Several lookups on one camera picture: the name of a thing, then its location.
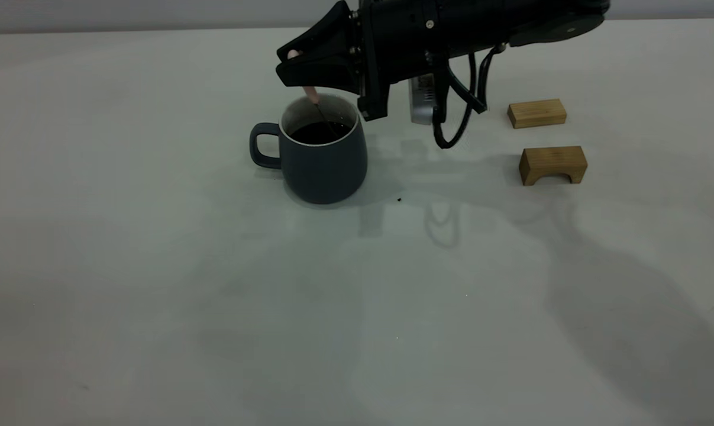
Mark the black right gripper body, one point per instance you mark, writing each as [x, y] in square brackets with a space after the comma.
[398, 35]

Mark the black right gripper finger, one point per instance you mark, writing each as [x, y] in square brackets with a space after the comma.
[327, 71]
[333, 32]

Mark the dark grey ceramic mug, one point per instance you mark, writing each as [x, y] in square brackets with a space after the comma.
[324, 171]

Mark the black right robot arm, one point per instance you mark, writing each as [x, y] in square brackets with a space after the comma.
[540, 18]

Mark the black coffee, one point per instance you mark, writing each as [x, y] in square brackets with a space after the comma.
[312, 135]

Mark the flat rectangular wooden block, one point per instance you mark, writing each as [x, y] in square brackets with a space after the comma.
[537, 113]

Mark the arched wooden block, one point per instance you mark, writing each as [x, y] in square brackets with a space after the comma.
[552, 158]

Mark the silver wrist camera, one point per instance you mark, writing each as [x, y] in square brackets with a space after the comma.
[422, 100]

